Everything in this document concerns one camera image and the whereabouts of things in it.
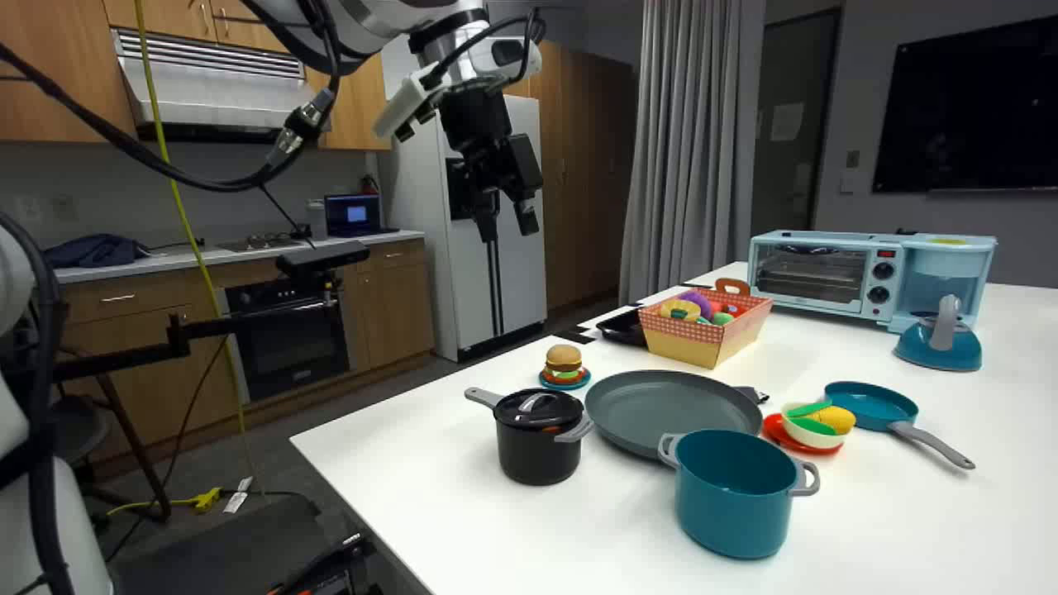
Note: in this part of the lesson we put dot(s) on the small red plate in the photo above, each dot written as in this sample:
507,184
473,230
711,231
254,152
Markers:
780,433

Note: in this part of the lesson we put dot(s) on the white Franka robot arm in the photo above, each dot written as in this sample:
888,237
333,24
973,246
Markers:
364,21

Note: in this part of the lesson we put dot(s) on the grey window curtain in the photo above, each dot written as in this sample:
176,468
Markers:
688,143

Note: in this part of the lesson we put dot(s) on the black wall television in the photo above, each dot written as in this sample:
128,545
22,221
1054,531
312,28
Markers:
970,102

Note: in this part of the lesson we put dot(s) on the toy burger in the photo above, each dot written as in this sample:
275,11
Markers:
564,361

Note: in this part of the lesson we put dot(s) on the light blue toaster oven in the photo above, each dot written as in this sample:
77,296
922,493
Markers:
820,274

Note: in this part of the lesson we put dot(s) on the black built-in oven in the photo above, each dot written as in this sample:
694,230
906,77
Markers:
286,341

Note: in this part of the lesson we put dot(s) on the small blue plate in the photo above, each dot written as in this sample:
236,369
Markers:
564,383

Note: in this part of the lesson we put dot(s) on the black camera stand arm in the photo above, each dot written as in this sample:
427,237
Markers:
145,351

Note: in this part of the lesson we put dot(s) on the white refrigerator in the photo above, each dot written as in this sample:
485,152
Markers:
426,242

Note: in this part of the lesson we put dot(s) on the orange yellow cardboard basket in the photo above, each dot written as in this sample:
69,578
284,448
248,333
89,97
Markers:
695,341

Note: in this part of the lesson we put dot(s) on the purple toy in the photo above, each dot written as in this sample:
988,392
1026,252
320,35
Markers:
699,302

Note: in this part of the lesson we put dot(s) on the large grey-teal round pan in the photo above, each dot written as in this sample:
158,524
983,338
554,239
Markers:
666,410

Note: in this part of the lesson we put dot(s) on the blue grey toy kettle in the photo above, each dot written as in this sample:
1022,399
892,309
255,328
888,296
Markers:
937,343

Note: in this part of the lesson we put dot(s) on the black baking tray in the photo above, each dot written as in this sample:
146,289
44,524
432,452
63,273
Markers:
618,328

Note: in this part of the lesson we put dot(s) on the brown toy donut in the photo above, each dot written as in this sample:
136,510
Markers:
733,289

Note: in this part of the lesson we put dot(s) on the dark door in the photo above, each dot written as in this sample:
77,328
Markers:
795,177

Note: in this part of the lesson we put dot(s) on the white range hood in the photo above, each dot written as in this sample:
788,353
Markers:
210,86

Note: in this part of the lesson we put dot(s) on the black floor mat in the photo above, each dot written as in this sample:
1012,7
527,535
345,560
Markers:
221,549

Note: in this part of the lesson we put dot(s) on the small teal bowl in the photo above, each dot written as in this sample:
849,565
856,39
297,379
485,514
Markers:
870,405

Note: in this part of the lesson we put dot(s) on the dark bag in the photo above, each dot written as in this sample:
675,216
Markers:
98,249

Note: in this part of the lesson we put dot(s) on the toy taco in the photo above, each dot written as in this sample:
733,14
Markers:
820,424

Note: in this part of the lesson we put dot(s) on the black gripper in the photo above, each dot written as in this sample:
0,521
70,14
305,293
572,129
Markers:
479,124

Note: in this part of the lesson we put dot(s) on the small blue-screen monitor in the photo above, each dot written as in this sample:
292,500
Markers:
352,216

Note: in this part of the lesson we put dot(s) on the wooden lower cabinets with counter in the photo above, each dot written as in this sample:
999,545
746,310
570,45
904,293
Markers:
385,309

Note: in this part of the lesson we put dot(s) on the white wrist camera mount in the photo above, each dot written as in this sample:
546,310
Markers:
400,107

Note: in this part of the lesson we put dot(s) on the wooden upper cabinets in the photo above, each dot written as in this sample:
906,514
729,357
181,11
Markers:
53,68

